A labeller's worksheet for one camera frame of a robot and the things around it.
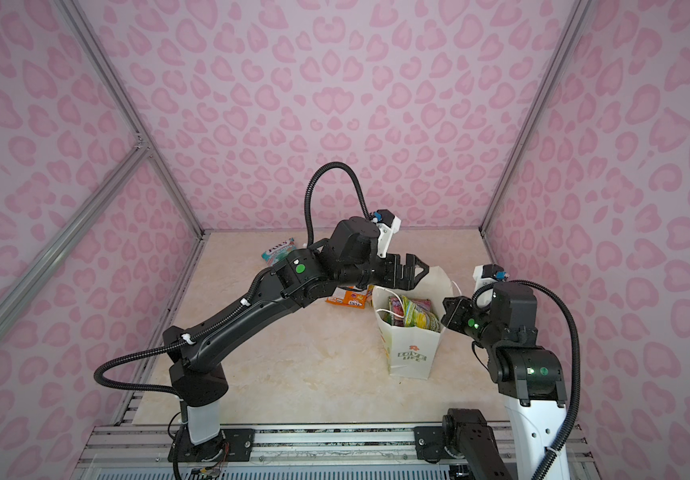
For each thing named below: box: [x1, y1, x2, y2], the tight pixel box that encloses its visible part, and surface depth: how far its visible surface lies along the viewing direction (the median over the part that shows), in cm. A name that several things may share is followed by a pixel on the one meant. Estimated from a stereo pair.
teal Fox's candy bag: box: [261, 237, 297, 266], surface depth 112 cm
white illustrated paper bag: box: [371, 266, 454, 380], surface depth 76 cm
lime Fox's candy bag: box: [401, 295, 441, 333], surface depth 78 cm
